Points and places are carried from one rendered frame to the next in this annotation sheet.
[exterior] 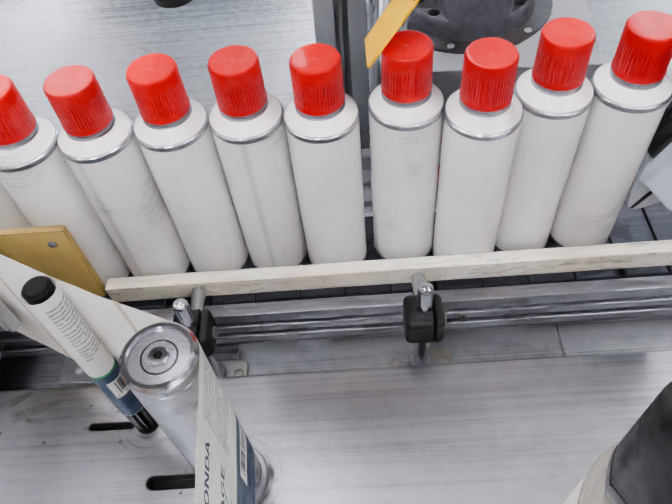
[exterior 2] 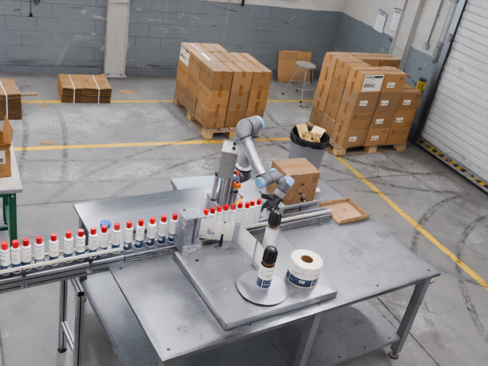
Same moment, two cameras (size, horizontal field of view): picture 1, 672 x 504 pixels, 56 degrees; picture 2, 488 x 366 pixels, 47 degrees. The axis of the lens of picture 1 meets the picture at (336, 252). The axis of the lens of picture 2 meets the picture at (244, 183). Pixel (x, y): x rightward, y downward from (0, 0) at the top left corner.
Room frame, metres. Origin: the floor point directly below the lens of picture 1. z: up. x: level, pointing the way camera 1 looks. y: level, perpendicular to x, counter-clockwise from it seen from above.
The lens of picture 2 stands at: (-2.13, 2.03, 3.00)
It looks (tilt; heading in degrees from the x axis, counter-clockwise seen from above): 29 degrees down; 320
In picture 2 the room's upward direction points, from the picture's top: 11 degrees clockwise
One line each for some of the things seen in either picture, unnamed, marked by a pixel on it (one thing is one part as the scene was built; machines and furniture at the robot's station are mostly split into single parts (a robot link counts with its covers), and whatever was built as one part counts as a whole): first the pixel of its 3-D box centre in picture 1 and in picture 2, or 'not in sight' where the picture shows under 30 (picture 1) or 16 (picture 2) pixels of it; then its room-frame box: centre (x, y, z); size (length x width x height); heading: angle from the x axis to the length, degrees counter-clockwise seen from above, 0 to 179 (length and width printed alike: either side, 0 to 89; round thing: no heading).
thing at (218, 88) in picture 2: not in sight; (220, 88); (3.67, -2.15, 0.45); 1.20 x 0.84 x 0.89; 172
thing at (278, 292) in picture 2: not in sight; (262, 287); (-0.26, 0.15, 0.89); 0.31 x 0.31 x 0.01
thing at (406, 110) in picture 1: (404, 161); (237, 215); (0.33, -0.06, 0.98); 0.05 x 0.05 x 0.20
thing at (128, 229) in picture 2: not in sight; (128, 235); (0.38, 0.72, 0.98); 0.05 x 0.05 x 0.20
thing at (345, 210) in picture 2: not in sight; (344, 210); (0.26, -1.06, 0.85); 0.30 x 0.26 x 0.04; 86
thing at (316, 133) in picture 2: not in sight; (310, 141); (1.93, -2.25, 0.50); 0.42 x 0.41 x 0.28; 80
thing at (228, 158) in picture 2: not in sight; (228, 160); (0.42, 0.04, 1.38); 0.17 x 0.10 x 0.19; 141
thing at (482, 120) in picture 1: (474, 170); (245, 215); (0.32, -0.11, 0.98); 0.05 x 0.05 x 0.20
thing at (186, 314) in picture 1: (202, 324); not in sight; (0.27, 0.11, 0.89); 0.06 x 0.03 x 0.12; 176
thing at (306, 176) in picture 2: not in sight; (293, 181); (0.59, -0.76, 0.99); 0.30 x 0.24 x 0.27; 82
